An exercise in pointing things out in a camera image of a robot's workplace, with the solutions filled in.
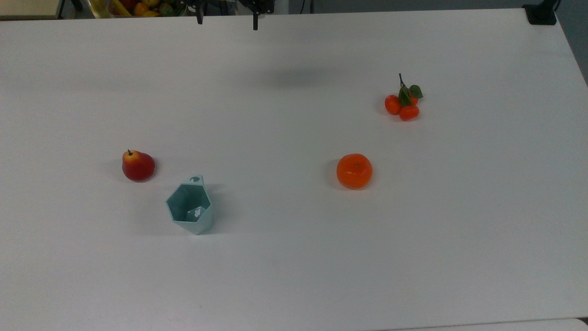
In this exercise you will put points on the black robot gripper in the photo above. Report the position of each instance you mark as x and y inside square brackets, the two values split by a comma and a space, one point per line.
[229, 3]

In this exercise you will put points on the light blue angular mug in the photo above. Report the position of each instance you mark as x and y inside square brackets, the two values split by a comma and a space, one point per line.
[192, 207]

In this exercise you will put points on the green fruit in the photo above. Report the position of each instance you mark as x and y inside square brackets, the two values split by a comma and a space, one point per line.
[166, 9]

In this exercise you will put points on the small orange-coloured fruit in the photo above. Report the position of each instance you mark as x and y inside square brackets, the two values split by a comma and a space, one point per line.
[141, 8]

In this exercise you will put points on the yellow banana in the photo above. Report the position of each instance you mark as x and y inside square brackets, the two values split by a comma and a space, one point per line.
[120, 8]

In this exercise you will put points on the clear fruit container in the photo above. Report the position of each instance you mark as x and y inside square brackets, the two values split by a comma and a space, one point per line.
[98, 8]

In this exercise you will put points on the red yellow pear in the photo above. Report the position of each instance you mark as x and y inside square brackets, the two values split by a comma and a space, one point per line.
[138, 167]

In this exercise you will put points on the large orange fruit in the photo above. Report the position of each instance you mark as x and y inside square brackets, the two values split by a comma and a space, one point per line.
[354, 171]

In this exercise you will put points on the beige wooden furniture top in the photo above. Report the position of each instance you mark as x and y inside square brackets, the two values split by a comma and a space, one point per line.
[27, 7]

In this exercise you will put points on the black table clamp mount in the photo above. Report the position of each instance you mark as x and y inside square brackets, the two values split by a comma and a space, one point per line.
[541, 14]

